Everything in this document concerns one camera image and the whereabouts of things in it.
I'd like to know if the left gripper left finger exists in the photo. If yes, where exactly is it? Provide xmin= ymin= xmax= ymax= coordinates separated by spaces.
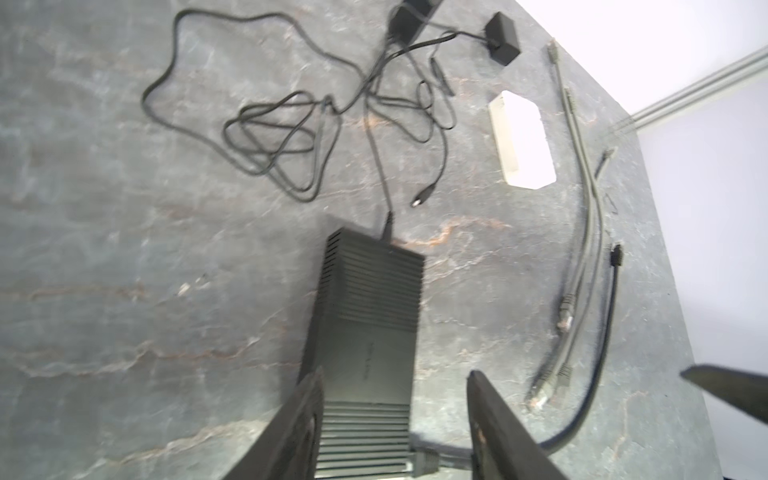
xmin=224 ymin=370 xmax=324 ymax=480

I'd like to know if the black ethernet cable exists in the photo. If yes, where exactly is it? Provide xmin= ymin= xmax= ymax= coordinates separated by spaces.
xmin=410 ymin=242 xmax=625 ymax=478

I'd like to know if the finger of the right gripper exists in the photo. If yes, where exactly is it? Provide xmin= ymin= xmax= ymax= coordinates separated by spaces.
xmin=680 ymin=364 xmax=768 ymax=424

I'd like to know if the thin black adapter cable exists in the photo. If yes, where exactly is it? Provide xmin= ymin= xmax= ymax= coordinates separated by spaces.
xmin=140 ymin=7 xmax=499 ymax=241

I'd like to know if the black power adapter with prongs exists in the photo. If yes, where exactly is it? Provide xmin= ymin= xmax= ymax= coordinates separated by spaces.
xmin=388 ymin=0 xmax=442 ymax=45

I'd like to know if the black cube power adapter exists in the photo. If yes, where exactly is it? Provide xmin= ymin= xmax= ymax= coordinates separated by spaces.
xmin=484 ymin=12 xmax=521 ymax=66

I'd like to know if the white router box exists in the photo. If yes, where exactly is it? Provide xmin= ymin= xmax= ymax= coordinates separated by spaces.
xmin=488 ymin=90 xmax=557 ymax=190

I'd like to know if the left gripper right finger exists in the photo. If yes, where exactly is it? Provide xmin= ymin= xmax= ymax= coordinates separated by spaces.
xmin=466 ymin=370 xmax=566 ymax=480

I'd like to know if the black network switch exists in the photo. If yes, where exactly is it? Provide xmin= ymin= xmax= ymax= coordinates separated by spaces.
xmin=300 ymin=228 xmax=425 ymax=479

